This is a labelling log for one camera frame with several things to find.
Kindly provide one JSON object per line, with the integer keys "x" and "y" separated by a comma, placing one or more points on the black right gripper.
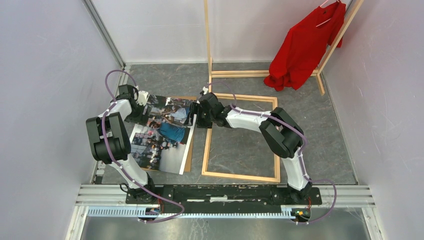
{"x": 196, "y": 108}

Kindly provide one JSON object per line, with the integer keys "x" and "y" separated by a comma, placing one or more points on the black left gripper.
{"x": 142, "y": 119}

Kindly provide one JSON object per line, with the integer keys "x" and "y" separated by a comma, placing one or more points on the printed photo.
{"x": 165, "y": 132}

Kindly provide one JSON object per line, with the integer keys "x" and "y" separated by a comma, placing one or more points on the light wooden picture frame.
{"x": 239, "y": 154}

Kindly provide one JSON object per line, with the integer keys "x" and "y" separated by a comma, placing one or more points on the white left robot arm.
{"x": 110, "y": 144}

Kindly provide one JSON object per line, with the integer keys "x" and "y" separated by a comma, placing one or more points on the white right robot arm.
{"x": 283, "y": 135}

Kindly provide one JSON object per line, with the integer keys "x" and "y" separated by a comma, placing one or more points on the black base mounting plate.
{"x": 229, "y": 199}

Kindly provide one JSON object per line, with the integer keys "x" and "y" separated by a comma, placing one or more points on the red t-shirt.
{"x": 301, "y": 51}

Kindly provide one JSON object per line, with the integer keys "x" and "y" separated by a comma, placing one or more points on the pink clothes hanger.
{"x": 328, "y": 10}

